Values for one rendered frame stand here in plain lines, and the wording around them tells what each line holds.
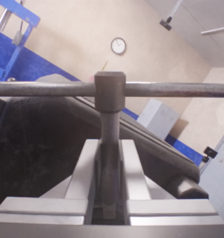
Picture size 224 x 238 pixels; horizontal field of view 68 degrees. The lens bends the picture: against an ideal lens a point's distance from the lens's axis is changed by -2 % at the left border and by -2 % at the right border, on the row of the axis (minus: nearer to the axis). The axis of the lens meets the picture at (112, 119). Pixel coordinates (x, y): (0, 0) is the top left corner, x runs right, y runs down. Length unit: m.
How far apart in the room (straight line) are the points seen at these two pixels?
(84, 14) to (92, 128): 3.49
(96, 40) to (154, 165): 3.41
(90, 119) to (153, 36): 3.90
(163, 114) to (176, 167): 3.42
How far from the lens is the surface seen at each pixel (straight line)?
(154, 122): 3.80
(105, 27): 3.78
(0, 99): 0.35
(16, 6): 3.23
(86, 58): 3.64
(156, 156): 0.41
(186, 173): 0.49
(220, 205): 3.59
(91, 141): 0.15
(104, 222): 0.36
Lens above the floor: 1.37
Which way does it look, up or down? 6 degrees down
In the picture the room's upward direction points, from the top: 31 degrees clockwise
